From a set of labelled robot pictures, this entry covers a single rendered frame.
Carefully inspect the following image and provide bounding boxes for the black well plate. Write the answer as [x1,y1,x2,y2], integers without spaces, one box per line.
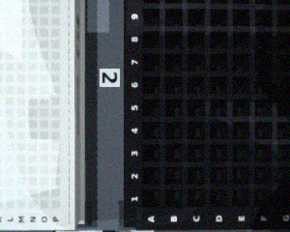
[124,0,290,230]

